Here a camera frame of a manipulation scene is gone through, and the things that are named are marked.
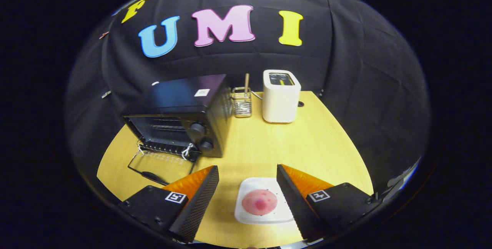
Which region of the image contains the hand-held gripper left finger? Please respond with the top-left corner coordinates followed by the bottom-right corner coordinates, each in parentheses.
top-left (117, 165), bottom-right (219, 244)

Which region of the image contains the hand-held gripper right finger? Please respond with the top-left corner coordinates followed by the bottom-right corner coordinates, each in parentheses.
top-left (277, 164), bottom-right (383, 242)

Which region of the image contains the pink round food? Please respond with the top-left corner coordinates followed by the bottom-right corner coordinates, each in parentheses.
top-left (242, 189), bottom-right (278, 216)

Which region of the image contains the white square plate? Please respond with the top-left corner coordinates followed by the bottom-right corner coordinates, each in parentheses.
top-left (234, 177), bottom-right (298, 225)

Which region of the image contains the black toaster oven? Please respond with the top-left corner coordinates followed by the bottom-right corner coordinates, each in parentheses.
top-left (122, 74), bottom-right (232, 186)

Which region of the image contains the white pop-up toaster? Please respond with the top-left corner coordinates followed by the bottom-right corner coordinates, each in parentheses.
top-left (262, 69), bottom-right (301, 123)

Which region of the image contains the metal wire oven rack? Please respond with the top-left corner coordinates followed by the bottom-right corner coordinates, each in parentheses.
top-left (138, 141), bottom-right (201, 156)

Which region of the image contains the metal wire utensil basket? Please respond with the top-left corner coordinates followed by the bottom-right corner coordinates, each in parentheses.
top-left (231, 87), bottom-right (253, 118)

